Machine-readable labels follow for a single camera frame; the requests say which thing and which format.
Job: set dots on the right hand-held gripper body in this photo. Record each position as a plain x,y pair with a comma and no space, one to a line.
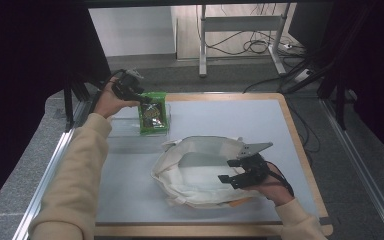
256,166

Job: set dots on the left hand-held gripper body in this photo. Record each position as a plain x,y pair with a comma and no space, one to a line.
128,86

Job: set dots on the green snack packet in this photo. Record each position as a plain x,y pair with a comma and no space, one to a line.
153,116

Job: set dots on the clear plastic box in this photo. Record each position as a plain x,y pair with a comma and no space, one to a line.
123,126

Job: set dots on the white patterned tote bag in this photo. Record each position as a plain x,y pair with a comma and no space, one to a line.
196,180

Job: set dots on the person's left hand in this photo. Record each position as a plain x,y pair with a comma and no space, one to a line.
108,101

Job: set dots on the person's right hand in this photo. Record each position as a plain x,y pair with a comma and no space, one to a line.
273,190

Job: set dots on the white table mat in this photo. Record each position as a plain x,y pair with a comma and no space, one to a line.
213,116

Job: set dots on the white panel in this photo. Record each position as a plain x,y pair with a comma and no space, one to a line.
130,30

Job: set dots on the black metal stand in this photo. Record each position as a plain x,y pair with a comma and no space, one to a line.
340,106
68,106

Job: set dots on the white power strip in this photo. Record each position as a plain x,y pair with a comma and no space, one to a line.
302,75

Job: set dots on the black curtain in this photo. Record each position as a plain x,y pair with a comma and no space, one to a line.
373,66
20,66

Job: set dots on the aluminium rail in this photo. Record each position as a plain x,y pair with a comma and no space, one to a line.
43,180
363,173

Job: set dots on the white desk frame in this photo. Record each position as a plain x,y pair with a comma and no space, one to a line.
240,23

